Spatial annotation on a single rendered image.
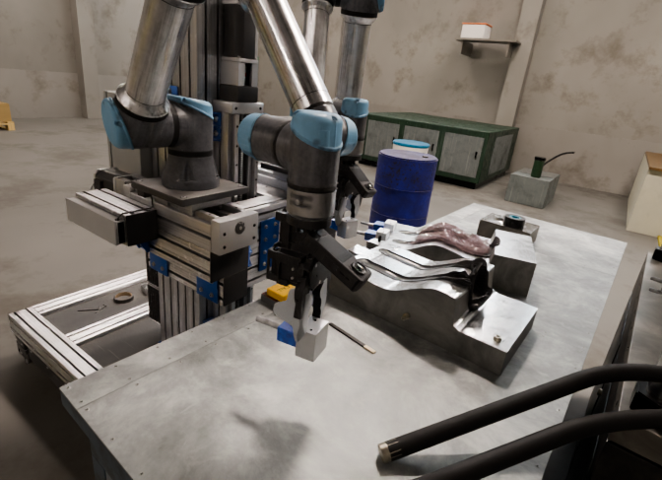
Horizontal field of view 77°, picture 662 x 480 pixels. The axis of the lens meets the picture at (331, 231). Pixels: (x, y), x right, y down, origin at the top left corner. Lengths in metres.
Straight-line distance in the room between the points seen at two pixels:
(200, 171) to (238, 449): 0.70
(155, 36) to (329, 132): 0.47
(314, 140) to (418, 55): 8.74
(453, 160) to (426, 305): 5.66
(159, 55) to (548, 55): 7.96
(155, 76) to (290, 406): 0.71
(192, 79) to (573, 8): 7.75
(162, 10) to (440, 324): 0.85
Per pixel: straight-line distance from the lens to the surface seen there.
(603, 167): 8.48
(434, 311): 0.98
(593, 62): 8.50
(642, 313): 1.57
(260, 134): 0.66
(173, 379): 0.87
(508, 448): 0.75
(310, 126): 0.58
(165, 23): 0.93
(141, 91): 1.02
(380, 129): 7.06
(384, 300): 1.04
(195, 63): 1.36
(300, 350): 0.73
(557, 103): 8.51
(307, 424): 0.77
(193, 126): 1.13
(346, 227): 1.22
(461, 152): 6.54
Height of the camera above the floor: 1.35
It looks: 20 degrees down
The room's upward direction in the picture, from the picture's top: 6 degrees clockwise
